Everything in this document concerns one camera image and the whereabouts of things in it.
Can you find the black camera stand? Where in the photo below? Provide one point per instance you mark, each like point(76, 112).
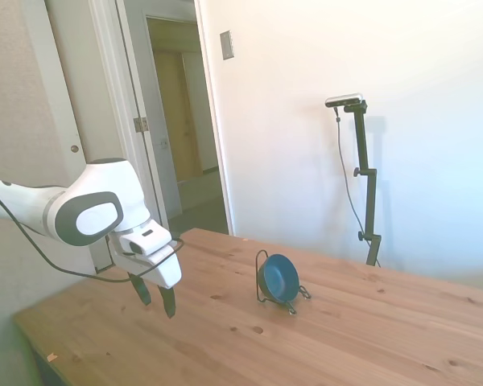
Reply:
point(372, 201)

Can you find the beige door with knob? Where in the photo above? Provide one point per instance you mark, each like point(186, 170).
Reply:
point(92, 80)

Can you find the white open door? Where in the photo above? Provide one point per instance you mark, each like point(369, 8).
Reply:
point(161, 120)

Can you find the brown wooden hallway door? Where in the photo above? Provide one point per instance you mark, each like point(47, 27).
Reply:
point(177, 120)

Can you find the metal door hinge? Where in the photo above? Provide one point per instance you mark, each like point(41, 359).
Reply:
point(141, 124)

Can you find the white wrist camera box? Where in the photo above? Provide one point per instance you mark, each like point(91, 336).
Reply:
point(145, 239)

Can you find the silver camera on stand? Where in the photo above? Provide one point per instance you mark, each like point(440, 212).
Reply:
point(344, 99)

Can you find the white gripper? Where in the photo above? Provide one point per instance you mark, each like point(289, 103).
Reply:
point(167, 271)

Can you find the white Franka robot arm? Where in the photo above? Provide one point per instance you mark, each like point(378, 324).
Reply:
point(96, 181)

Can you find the dark blue bowl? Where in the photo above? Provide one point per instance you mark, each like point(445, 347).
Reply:
point(279, 277)

